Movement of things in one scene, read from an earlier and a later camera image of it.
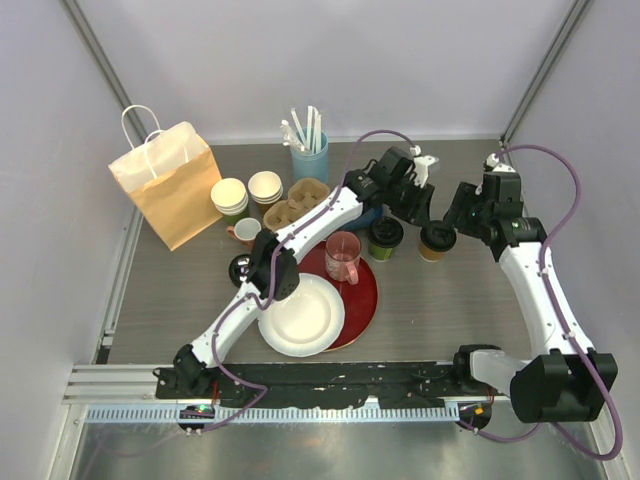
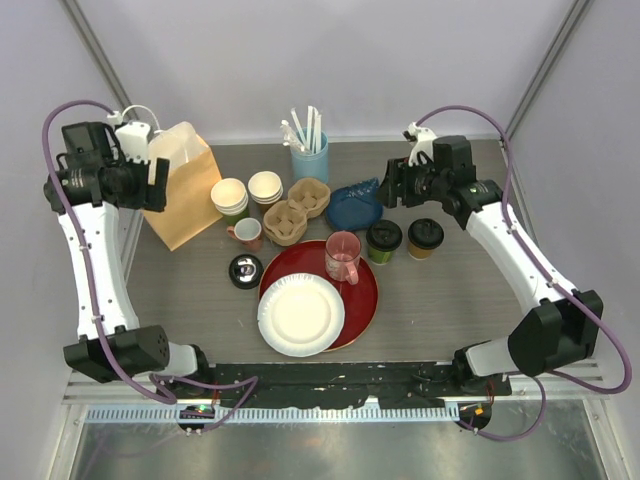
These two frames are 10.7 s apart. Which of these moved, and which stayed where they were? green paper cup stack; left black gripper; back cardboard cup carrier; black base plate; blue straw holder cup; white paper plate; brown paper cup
Moved: brown paper cup; left black gripper
Stayed: blue straw holder cup; black base plate; white paper plate; back cardboard cup carrier; green paper cup stack
